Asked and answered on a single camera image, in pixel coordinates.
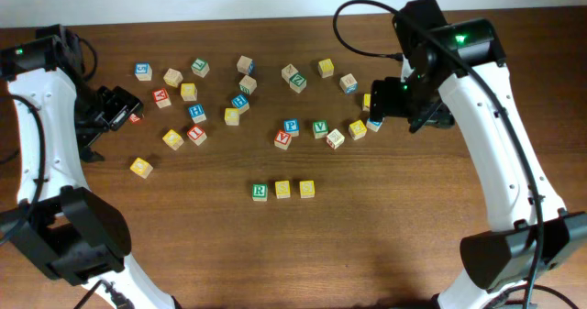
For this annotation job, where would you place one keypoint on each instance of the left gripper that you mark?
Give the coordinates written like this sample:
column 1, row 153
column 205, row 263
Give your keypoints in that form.
column 124, row 104

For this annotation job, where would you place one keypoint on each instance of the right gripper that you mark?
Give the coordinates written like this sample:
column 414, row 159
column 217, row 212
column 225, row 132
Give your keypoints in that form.
column 382, row 103

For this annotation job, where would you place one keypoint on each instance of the yellow S block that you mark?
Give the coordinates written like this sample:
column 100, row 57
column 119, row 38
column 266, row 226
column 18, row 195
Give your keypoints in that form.
column 283, row 189

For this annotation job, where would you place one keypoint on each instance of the green R block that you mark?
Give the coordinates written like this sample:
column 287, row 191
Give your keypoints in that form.
column 259, row 192

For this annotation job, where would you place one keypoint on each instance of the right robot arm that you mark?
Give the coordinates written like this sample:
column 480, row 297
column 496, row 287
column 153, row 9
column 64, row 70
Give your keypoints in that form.
column 456, row 75

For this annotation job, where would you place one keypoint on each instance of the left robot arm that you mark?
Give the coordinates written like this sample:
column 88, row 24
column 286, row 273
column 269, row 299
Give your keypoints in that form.
column 64, row 229

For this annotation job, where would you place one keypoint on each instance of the wood block red side left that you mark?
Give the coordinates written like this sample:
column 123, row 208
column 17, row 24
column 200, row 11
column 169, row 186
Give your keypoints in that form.
column 134, row 118

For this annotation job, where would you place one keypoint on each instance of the blue T block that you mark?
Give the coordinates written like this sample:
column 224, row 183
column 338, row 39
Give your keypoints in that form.
column 373, row 125

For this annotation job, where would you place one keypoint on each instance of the blue top block far-left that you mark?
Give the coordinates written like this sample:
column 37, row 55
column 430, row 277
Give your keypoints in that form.
column 143, row 71

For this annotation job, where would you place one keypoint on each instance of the red A block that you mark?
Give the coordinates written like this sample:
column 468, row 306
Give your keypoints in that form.
column 161, row 98

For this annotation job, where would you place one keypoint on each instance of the wood block blue bottom side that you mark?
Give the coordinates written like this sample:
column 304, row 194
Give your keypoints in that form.
column 348, row 84

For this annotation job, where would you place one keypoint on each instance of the plain wood block yellow-side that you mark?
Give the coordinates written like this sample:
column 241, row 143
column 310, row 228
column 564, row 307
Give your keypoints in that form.
column 173, row 78

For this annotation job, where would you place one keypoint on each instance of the wood block red edge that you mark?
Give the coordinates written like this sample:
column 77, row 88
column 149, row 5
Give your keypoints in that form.
column 335, row 139

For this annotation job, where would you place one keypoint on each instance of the yellow block top row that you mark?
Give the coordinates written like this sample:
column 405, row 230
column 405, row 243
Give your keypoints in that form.
column 326, row 68

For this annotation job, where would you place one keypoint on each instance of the blue H block left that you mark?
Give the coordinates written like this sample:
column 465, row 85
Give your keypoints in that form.
column 197, row 113

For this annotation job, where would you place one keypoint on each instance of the blue h block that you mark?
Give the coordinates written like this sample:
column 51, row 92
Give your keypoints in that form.
column 197, row 113
column 241, row 103

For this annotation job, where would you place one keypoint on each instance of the red I block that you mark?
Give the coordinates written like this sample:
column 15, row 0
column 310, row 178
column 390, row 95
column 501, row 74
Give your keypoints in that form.
column 196, row 135

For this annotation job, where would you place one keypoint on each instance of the green V block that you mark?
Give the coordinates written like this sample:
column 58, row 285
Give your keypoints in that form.
column 320, row 129

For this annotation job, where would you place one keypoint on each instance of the green L block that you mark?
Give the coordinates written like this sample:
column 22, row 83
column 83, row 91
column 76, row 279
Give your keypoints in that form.
column 200, row 67

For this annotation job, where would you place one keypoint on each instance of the green Z block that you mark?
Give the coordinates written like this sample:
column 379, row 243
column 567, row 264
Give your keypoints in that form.
column 298, row 82

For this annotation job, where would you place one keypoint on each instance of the blue P block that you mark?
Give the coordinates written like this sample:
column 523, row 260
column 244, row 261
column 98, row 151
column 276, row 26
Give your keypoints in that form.
column 291, row 126

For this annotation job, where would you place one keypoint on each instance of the plain wood block by Z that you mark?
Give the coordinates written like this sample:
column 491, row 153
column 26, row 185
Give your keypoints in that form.
column 288, row 72

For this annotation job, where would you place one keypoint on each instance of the red V block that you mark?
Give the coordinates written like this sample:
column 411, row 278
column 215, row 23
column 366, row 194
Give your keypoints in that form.
column 282, row 140

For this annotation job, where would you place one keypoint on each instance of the blue H block centre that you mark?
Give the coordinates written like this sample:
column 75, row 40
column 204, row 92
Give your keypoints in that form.
column 241, row 103

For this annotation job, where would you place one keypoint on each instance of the wood block green side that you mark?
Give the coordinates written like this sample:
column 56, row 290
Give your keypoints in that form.
column 247, row 85

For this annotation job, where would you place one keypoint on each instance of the wood block blue D side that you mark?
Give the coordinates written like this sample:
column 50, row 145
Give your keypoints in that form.
column 245, row 65

